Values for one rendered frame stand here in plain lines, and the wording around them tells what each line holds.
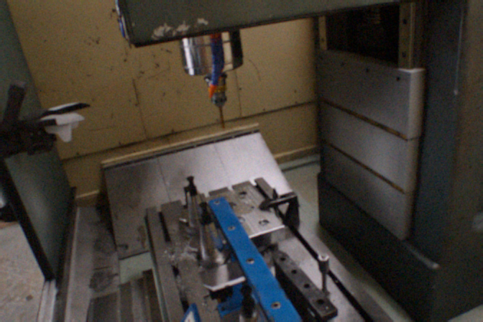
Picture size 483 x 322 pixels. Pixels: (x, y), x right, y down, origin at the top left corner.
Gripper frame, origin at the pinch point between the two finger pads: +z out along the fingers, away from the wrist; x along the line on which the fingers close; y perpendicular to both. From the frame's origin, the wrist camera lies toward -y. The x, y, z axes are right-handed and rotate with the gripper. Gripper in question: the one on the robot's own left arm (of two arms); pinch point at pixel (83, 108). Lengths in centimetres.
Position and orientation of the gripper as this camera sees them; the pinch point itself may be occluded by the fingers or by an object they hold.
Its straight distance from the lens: 92.6
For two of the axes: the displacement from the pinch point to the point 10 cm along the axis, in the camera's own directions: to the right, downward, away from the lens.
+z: 9.6, -2.1, 1.6
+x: 2.4, 3.9, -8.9
